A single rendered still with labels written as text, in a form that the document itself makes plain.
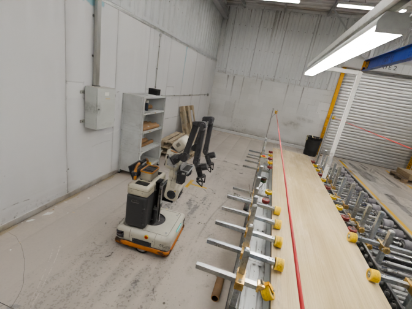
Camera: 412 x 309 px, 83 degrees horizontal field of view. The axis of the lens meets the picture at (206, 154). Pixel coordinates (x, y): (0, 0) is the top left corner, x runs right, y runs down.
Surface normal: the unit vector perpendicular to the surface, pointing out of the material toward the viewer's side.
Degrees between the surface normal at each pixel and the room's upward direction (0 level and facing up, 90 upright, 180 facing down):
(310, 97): 90
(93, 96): 90
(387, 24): 90
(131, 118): 90
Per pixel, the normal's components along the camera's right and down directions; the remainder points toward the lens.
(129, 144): -0.27, 0.25
